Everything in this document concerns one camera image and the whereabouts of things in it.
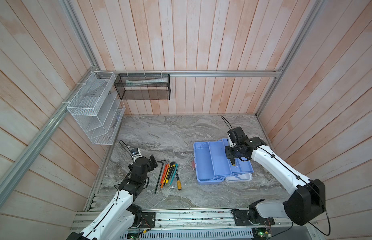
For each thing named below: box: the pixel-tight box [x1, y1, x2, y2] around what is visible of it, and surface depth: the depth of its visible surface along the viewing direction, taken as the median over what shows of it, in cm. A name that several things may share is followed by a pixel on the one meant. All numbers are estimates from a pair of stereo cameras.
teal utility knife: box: [170, 163, 178, 186], surface depth 90 cm
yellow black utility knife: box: [165, 161, 176, 184], surface depth 90 cm
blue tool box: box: [193, 138, 255, 185], surface depth 85 cm
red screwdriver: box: [160, 164, 168, 185], surface depth 90 cm
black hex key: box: [154, 161, 164, 194], surface depth 89 cm
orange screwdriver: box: [161, 163, 170, 189], surface depth 89 cm
